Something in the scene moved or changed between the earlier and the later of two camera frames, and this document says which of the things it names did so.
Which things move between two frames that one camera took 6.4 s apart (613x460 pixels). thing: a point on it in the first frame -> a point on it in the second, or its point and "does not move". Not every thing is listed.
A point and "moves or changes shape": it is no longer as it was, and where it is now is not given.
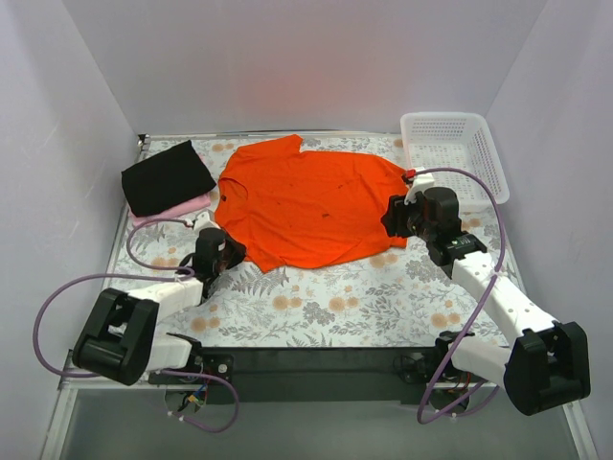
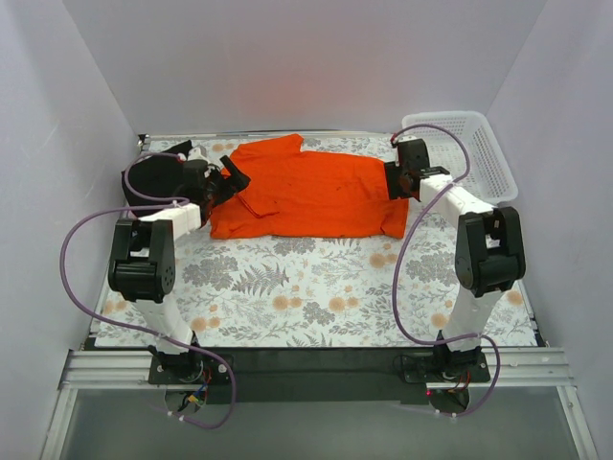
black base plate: [306, 374] does not move
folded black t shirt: [166, 180] does not move
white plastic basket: [458, 141] does not move
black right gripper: [395, 217] -> [393, 179]
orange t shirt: [294, 208] moves or changes shape
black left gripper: [231, 252] -> [222, 181]
